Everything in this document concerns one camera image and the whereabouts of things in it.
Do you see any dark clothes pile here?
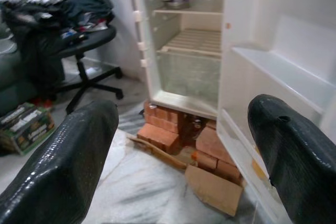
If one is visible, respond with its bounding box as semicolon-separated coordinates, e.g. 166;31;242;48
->
2;0;116;91

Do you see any grey fridge door with sticker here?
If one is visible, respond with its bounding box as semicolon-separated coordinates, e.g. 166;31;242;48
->
217;0;336;224

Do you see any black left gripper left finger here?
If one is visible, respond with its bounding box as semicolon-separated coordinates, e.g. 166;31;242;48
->
0;100;120;224

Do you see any brown cardboard sheet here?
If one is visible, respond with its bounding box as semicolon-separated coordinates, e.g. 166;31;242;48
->
184;164;244;217

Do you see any green black printed box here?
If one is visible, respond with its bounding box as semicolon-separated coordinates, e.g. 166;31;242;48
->
0;102;56;156

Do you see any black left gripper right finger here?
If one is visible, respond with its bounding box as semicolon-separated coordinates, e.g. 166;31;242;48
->
248;94;336;224

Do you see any steel bowl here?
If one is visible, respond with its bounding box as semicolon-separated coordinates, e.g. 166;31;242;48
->
163;0;191;10

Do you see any black office chair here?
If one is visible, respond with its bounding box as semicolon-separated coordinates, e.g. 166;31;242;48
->
10;6;124;116

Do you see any grey white fridge cabinet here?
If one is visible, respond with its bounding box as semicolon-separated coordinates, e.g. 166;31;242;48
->
127;0;229;120

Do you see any brown wood strip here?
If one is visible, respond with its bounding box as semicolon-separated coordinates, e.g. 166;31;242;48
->
127;134;188;172

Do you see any red clay brick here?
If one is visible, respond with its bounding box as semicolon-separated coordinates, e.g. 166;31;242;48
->
216;158;243;183
136;123;181;155
195;126;229;159
195;150;219;174
145;115;182;133
145;103;182;120

